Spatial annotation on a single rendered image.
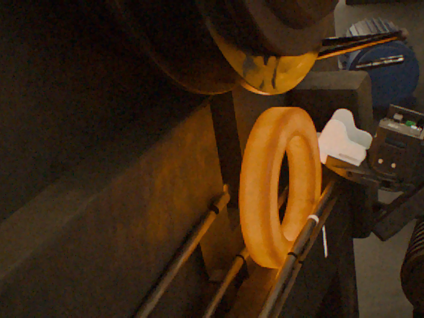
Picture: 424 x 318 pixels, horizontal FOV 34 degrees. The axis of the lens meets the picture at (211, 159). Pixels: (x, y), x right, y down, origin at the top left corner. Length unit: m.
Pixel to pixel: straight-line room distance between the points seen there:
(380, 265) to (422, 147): 1.16
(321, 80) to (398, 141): 0.18
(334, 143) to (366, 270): 1.13
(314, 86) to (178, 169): 0.33
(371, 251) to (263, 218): 1.35
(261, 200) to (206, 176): 0.07
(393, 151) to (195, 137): 0.25
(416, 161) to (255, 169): 0.23
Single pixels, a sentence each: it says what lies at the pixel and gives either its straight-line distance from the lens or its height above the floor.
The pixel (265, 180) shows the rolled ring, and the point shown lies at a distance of 0.70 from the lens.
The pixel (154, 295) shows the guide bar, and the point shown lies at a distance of 0.64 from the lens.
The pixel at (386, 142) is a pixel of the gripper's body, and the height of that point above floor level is 0.77.
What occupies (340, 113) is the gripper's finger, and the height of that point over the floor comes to 0.79.
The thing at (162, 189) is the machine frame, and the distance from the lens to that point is 0.66.
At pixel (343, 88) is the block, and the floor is 0.80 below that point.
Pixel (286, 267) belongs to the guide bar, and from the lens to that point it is 0.72.
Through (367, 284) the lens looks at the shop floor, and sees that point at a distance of 1.91.
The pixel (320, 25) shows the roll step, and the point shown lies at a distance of 0.73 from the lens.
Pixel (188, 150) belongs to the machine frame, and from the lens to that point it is 0.70.
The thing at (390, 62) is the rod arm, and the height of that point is 0.87.
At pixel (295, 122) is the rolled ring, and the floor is 0.82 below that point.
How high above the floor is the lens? 1.11
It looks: 24 degrees down
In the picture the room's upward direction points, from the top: 10 degrees counter-clockwise
